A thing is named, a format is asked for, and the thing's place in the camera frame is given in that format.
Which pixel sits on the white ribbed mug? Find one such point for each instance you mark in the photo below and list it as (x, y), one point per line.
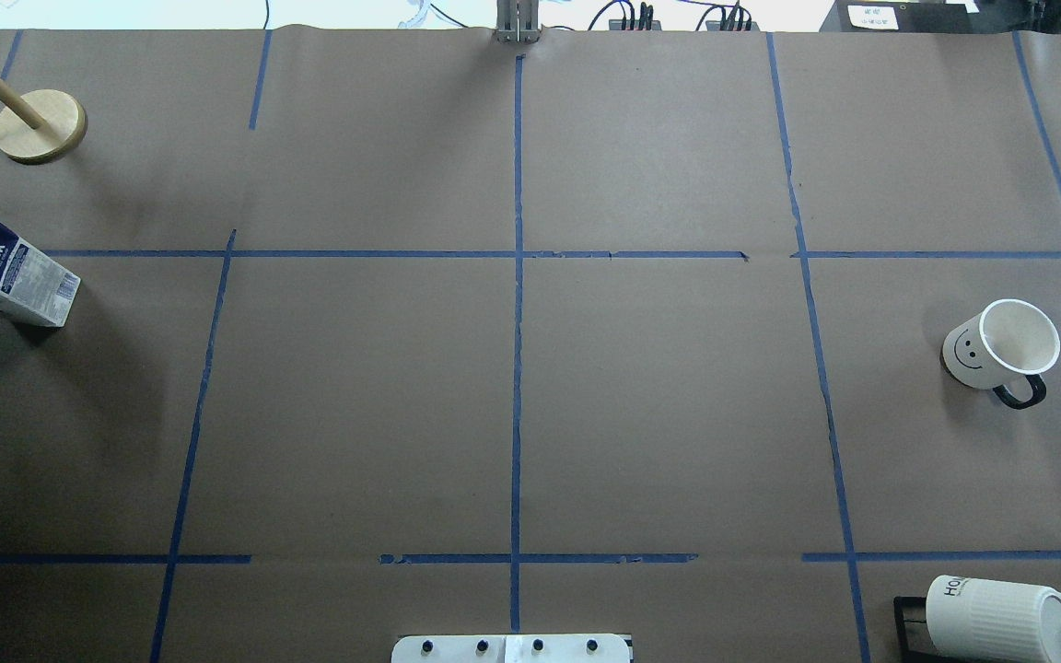
(983, 619)

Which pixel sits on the wooden mug tree stand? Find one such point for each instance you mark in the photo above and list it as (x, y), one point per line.
(40, 126)

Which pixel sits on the black wire mug rack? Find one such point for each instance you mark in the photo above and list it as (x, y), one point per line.
(914, 643)

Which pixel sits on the blue white milk carton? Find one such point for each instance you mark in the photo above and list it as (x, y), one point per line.
(34, 289)

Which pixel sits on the aluminium frame post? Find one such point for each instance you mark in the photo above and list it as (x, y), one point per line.
(518, 21)

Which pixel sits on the white smiley face mug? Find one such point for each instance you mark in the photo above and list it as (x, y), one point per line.
(1006, 348)

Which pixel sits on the black box with label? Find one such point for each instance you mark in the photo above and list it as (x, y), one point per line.
(897, 17)

